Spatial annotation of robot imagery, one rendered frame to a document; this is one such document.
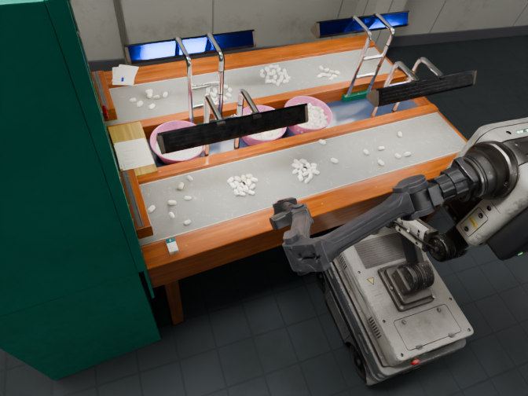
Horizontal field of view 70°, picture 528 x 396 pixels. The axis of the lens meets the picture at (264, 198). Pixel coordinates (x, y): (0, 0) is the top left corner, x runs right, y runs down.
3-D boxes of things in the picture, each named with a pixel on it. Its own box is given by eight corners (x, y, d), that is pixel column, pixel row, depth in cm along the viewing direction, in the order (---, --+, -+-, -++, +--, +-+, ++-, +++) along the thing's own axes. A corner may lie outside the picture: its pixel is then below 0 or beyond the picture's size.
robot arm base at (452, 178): (467, 201, 107) (479, 179, 97) (441, 212, 107) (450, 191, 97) (449, 178, 111) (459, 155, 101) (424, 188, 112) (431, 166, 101)
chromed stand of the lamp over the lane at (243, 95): (252, 183, 182) (264, 113, 146) (213, 193, 175) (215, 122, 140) (238, 155, 191) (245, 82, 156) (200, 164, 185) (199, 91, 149)
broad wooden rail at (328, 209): (469, 181, 215) (489, 159, 200) (152, 288, 155) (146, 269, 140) (456, 166, 221) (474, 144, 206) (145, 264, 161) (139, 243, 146)
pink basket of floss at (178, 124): (215, 145, 193) (216, 133, 186) (189, 181, 178) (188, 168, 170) (170, 127, 197) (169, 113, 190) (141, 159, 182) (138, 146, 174)
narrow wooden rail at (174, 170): (430, 122, 230) (439, 108, 221) (126, 199, 170) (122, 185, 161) (424, 116, 232) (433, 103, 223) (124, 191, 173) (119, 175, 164)
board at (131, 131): (157, 172, 167) (157, 170, 167) (122, 180, 163) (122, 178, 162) (140, 122, 184) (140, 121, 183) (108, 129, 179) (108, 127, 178)
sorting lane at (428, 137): (469, 150, 210) (471, 147, 208) (141, 248, 150) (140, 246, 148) (435, 115, 224) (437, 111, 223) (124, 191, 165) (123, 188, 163)
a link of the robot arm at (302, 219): (314, 271, 98) (299, 234, 96) (294, 277, 99) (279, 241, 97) (315, 223, 139) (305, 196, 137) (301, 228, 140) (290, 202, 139)
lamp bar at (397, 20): (408, 26, 218) (413, 14, 212) (316, 38, 198) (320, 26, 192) (400, 19, 222) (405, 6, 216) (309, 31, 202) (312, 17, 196)
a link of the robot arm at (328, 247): (317, 284, 89) (301, 247, 87) (291, 273, 102) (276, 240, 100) (442, 206, 105) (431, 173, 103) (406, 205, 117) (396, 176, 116)
